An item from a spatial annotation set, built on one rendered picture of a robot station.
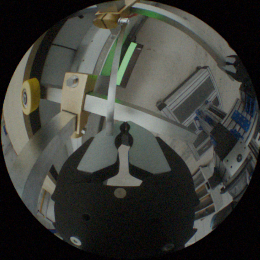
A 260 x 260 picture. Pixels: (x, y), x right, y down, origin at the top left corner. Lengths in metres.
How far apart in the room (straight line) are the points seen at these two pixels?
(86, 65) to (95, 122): 0.25
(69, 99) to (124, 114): 0.10
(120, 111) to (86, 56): 0.34
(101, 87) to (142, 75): 0.74
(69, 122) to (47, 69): 0.26
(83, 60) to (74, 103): 0.30
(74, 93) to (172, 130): 0.20
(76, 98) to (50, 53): 0.25
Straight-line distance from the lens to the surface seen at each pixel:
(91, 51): 0.44
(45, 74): 0.37
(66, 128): 0.15
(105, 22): 0.20
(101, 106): 0.16
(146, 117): 0.16
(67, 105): 0.18
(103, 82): 0.31
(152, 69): 1.04
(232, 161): 0.41
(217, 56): 0.28
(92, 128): 0.38
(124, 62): 0.31
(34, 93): 0.22
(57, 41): 0.38
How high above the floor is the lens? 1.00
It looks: 59 degrees down
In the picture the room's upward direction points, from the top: 178 degrees clockwise
